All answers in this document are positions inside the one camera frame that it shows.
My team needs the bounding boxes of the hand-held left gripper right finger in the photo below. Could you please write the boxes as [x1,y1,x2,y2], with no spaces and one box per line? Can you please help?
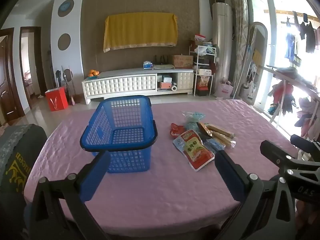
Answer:
[214,150,297,240]

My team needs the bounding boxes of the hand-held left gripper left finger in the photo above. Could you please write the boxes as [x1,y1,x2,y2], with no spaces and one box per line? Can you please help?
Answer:
[29,151,111,240]

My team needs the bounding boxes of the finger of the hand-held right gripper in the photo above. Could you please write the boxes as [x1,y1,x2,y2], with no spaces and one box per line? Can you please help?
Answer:
[260,140,298,168]
[290,134,320,153]

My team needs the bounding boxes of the blue stick snack packet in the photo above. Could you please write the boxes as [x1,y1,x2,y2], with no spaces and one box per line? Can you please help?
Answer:
[204,139,225,153]

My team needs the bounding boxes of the blue plastic basket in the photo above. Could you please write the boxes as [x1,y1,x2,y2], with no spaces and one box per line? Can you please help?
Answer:
[80,95,158,173]

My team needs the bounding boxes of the red and white snack packet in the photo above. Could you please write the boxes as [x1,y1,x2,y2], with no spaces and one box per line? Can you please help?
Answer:
[172,129,215,172]

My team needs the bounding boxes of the beige stick snack packet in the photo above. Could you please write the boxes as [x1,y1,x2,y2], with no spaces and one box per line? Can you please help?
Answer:
[207,124,237,148]

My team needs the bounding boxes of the orange patterned snack packet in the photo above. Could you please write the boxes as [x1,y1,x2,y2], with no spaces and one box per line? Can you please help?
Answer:
[199,122,213,140]

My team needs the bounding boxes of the light blue snack packet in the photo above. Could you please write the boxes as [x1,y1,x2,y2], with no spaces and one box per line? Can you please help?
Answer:
[184,111,206,123]
[184,121,202,133]

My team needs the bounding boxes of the red snack pouch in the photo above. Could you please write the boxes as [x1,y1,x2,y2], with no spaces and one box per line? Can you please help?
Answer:
[170,123,187,137]

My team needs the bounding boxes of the red garment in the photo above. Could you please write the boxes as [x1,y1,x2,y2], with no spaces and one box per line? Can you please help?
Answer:
[271,82,294,105]

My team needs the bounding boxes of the pink tablecloth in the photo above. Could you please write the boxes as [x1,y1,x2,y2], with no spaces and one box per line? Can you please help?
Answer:
[24,99,310,240]

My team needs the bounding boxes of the folding clothes drying rack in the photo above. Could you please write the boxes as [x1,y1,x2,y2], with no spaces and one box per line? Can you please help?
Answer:
[260,65,320,140]

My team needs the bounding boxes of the dark chair cover gold print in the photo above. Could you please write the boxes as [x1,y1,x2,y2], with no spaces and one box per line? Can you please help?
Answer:
[0,124,48,240]

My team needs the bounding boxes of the pink shopping bag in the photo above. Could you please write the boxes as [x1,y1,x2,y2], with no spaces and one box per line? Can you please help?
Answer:
[215,80,234,100]

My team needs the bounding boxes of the red gift box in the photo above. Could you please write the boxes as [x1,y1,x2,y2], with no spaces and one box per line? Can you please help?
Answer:
[45,87,68,112]

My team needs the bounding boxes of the red and black box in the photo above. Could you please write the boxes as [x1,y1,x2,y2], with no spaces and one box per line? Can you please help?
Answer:
[196,86,210,97]

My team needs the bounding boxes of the arched standing mirror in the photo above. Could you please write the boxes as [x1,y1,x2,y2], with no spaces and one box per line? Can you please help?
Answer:
[246,22,268,105]

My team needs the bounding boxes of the hanging blue garment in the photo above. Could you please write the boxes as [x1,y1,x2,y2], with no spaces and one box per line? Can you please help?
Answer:
[285,32,297,60]

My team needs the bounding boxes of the white tufted TV cabinet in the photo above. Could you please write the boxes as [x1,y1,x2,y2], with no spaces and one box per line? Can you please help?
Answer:
[82,68,195,105]

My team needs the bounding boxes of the standing floor fan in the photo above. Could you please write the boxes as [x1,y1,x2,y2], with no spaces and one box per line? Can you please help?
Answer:
[61,66,75,100]

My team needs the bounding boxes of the hanging black shirt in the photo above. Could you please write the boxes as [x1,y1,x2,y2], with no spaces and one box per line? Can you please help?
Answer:
[299,21,316,54]

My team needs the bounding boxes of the white metal shelf rack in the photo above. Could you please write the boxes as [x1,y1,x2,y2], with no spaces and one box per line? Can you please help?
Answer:
[189,44,217,97]

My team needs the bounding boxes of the standing air conditioner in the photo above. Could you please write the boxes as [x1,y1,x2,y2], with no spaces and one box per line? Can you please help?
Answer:
[212,2,233,97]

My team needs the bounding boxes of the crumpled plastic bags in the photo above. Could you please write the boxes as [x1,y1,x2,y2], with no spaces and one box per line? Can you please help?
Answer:
[200,44,217,55]

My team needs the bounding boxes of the brown wooden door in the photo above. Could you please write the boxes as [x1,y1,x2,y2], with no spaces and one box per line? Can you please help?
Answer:
[0,27,18,125]

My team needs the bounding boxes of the brown cardboard box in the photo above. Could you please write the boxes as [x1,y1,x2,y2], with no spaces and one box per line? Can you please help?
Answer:
[172,55,194,68]

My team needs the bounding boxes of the patterned curtain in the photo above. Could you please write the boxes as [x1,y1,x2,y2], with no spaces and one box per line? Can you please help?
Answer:
[229,0,250,98]

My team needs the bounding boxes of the yellow cloth cover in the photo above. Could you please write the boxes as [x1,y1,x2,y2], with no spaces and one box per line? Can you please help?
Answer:
[103,12,178,53]

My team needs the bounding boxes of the blue handled mop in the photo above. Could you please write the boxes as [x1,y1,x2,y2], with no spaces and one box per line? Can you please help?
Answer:
[235,26,257,98]

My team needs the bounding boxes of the brown doorway frame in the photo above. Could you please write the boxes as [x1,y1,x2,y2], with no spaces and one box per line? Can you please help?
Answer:
[19,26,48,110]

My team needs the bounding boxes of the round brown wall plaque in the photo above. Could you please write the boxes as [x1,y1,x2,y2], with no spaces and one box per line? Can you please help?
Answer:
[57,33,71,50]

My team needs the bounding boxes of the round wall plaque blue clock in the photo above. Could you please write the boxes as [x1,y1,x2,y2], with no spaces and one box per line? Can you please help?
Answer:
[58,0,74,17]

